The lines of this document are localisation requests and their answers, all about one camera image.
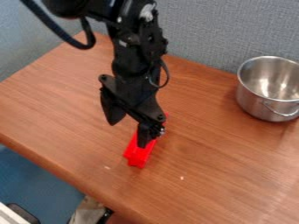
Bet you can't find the metal pot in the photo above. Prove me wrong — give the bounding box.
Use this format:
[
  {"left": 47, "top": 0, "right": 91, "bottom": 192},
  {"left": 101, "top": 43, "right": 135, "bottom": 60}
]
[{"left": 237, "top": 56, "right": 299, "bottom": 123}]

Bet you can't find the white object at corner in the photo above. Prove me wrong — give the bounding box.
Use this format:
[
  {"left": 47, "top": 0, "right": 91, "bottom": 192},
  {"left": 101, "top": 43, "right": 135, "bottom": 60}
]
[{"left": 0, "top": 202, "right": 31, "bottom": 224}]

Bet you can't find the red plastic block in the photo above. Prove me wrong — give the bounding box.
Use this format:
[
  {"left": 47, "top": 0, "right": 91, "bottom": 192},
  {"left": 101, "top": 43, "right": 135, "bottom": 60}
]
[{"left": 123, "top": 120, "right": 166, "bottom": 168}]

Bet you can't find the crumpled beige cloth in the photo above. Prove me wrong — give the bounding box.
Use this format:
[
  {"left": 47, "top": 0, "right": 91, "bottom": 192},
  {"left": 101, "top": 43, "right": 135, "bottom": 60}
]
[{"left": 69, "top": 196, "right": 106, "bottom": 224}]

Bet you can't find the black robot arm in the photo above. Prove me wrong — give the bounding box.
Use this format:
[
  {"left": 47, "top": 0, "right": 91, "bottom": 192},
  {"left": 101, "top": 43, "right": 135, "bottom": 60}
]
[{"left": 42, "top": 0, "right": 169, "bottom": 148}]

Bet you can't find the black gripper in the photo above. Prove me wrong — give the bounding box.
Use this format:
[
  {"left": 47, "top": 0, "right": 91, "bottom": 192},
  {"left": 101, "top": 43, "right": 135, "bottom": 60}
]
[{"left": 98, "top": 66, "right": 166, "bottom": 149}]

